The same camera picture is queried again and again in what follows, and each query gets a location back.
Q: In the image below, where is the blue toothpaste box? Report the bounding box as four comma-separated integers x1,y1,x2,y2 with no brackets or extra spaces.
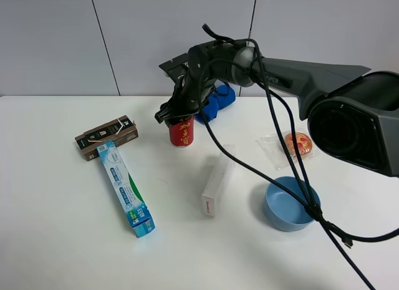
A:
96,141,155,238

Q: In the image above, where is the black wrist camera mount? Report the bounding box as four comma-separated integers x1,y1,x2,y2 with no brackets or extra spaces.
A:
159,53,188,82

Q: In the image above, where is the blue plastic bowl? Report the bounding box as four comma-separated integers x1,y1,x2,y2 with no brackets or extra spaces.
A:
262,183,314,232

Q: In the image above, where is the blue rolled towel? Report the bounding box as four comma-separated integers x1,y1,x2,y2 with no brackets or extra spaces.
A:
204,84,236,122

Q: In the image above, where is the red drink can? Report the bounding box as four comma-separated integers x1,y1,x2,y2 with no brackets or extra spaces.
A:
169,115,194,147

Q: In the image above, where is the packaged round pastry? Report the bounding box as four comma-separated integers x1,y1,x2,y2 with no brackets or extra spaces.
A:
256,128,319,170

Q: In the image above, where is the black cable bundle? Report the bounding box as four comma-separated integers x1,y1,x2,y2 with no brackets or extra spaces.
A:
196,23,399,290

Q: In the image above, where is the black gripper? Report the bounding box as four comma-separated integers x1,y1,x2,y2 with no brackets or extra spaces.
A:
155,41,237,124

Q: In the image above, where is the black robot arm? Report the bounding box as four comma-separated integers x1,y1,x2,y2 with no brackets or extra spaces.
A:
155,40,398,177

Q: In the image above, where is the brown cardboard box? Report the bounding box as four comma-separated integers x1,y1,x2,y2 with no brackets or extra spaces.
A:
75,115,138,161

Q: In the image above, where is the white long box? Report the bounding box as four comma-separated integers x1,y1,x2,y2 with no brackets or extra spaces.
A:
201,152,235,217

